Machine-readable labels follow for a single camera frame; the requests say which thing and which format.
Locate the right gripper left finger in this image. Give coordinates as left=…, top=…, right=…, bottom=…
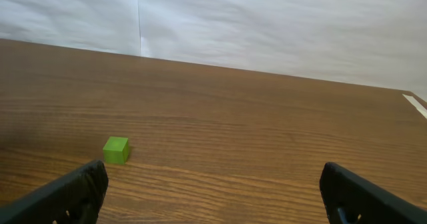
left=0, top=159, right=109, bottom=224

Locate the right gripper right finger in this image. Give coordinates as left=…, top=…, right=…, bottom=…
left=319, top=161, right=427, bottom=224

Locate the green cube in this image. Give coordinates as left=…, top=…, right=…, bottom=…
left=102, top=136, right=130, bottom=166

